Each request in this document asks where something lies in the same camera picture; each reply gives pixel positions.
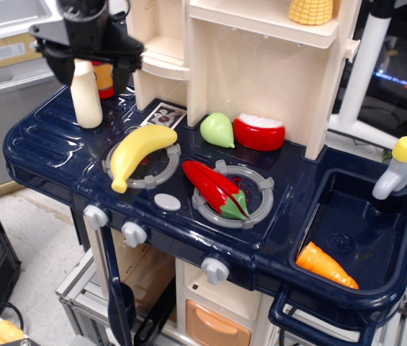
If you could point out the yellow toy corn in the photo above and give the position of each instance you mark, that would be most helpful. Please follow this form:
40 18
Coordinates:
311 12

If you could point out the grey stove knob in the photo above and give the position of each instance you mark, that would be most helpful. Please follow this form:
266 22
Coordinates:
134 234
95 217
215 270

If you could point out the cream toy kitchen shelf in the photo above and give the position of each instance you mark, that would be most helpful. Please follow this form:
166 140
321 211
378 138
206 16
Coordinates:
248 57

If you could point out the silver toy dishwasher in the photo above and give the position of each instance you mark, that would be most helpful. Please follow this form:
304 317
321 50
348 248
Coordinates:
25 78

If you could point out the grey oval button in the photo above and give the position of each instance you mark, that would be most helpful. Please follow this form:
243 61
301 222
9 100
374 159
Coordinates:
167 202

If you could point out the grey toy faucet yellow cap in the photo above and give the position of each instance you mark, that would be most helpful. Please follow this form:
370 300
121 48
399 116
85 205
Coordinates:
394 179

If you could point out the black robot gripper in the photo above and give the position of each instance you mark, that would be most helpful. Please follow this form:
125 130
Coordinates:
87 30

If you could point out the cream detergent bottle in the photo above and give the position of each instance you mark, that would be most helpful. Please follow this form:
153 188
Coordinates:
85 95

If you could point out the navy toy kitchen counter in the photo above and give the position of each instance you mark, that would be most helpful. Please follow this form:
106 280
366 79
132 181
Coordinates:
291 201

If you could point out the red toy chili pepper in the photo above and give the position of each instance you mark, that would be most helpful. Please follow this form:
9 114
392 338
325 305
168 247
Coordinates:
224 196

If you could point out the red toy cheese wheel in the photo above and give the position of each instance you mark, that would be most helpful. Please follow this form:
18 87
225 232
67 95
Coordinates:
259 133

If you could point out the yellow toy banana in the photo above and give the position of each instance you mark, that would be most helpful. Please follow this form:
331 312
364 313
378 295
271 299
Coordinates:
134 148

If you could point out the orange toy drawer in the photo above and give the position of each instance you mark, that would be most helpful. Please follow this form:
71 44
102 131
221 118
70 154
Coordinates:
210 328

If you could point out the grey right stove knob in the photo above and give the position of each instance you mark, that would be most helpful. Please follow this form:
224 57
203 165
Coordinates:
215 270

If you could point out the yellow toy bottom left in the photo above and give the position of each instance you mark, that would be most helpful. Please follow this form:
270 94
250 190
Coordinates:
9 332

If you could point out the grey left stove knob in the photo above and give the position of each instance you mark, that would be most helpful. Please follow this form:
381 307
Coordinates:
95 217

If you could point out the orange toy carrot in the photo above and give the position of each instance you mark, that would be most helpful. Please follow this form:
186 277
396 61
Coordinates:
315 260

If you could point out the red ketchup bottle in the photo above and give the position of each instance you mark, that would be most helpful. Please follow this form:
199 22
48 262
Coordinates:
104 79

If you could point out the green toy pear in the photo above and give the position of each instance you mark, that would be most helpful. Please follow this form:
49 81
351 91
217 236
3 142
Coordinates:
217 129

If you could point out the aluminium frame base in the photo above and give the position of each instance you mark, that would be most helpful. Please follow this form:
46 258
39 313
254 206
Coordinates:
147 271

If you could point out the grey middle stove knob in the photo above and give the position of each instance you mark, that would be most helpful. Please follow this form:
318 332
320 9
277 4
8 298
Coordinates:
134 234

